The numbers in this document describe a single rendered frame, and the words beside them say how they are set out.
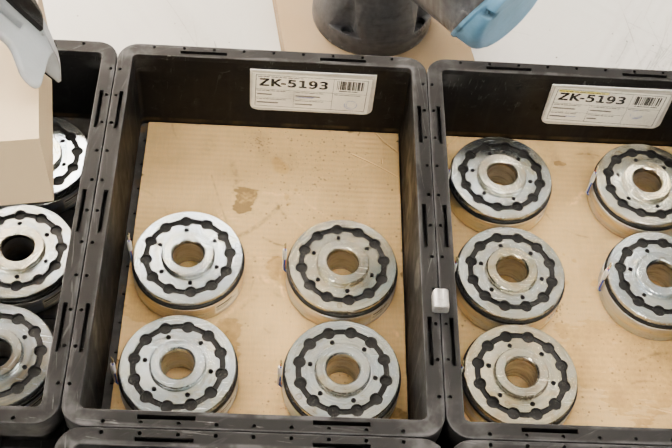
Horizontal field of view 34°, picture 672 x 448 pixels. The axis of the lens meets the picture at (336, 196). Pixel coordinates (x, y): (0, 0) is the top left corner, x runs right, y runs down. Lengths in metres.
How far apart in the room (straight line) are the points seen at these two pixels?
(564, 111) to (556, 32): 0.35
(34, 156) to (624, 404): 0.56
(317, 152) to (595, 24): 0.52
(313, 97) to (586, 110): 0.28
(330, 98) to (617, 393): 0.40
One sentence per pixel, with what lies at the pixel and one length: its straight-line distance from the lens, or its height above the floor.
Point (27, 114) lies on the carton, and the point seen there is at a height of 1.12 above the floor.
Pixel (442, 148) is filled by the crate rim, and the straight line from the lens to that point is 1.04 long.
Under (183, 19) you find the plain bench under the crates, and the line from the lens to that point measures 1.46.
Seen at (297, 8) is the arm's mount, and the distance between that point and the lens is 1.43.
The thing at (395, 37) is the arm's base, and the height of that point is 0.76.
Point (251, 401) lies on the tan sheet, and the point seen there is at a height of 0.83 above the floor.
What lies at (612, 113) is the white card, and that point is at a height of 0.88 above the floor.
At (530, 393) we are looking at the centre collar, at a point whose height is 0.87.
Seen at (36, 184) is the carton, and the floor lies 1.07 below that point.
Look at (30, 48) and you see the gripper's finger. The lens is 0.82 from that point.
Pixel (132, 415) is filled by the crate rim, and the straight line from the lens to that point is 0.89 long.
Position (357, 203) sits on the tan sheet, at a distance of 1.12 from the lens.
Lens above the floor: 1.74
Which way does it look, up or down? 54 degrees down
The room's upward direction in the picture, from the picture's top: 7 degrees clockwise
